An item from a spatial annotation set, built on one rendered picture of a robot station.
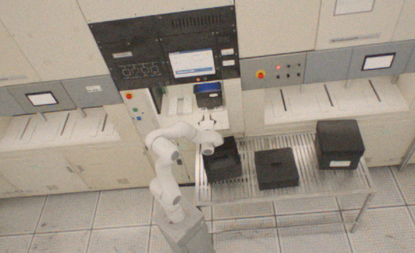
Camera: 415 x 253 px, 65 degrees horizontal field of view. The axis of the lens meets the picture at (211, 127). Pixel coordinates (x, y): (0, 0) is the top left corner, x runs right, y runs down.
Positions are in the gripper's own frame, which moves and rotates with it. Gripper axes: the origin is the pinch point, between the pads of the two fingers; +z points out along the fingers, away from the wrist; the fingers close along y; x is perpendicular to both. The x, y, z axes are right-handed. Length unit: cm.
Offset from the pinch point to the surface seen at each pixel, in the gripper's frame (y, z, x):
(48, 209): -185, 2, -119
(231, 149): 14.6, -0.2, -42.0
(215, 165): 0.6, -14.6, -42.0
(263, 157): 39, -18, -33
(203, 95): -3.3, 33.9, -11.1
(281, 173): 50, -34, -33
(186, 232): -22, -68, -44
